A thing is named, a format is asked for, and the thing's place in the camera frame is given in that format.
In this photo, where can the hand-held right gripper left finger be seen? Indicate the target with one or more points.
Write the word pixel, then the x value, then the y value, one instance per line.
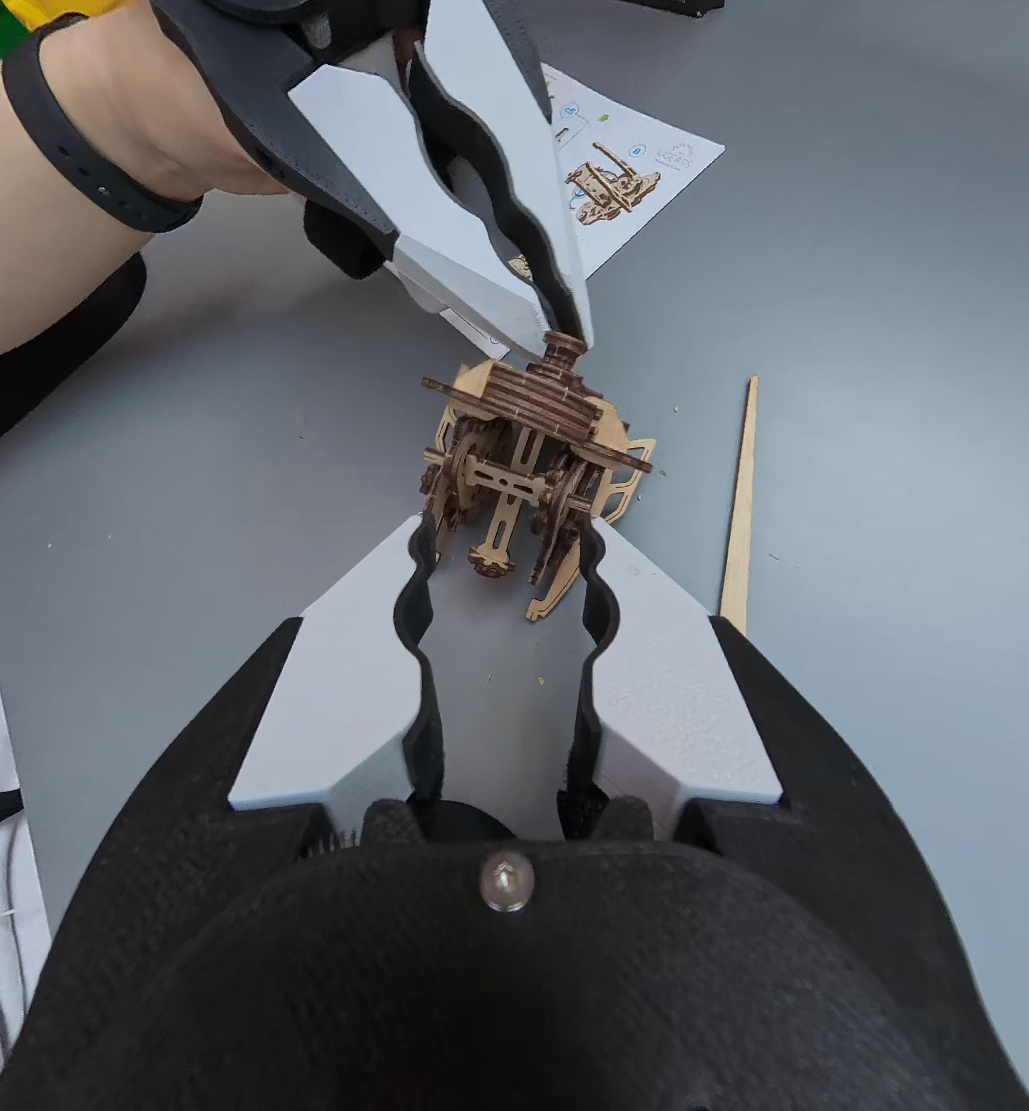
pixel 332 694

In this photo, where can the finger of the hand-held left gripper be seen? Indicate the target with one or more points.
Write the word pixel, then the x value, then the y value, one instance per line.
pixel 497 113
pixel 367 139

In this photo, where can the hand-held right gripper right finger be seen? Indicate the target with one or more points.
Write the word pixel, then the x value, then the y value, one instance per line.
pixel 679 694

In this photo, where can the wooden mechanical model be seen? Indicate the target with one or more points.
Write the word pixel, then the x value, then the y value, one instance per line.
pixel 532 408

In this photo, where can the person's left forearm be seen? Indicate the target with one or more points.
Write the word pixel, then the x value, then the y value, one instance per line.
pixel 28 260

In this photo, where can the grey desk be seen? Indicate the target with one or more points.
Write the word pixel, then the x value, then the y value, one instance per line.
pixel 870 390

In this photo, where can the person's left hand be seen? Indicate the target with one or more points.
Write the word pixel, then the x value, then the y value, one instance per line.
pixel 150 95

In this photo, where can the illustrated instruction booklet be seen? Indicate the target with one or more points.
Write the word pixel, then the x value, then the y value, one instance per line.
pixel 645 173

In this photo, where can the thin wooden stick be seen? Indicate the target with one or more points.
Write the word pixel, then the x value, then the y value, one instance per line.
pixel 740 521

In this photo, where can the black wristband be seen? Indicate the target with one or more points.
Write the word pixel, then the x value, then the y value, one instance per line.
pixel 63 165

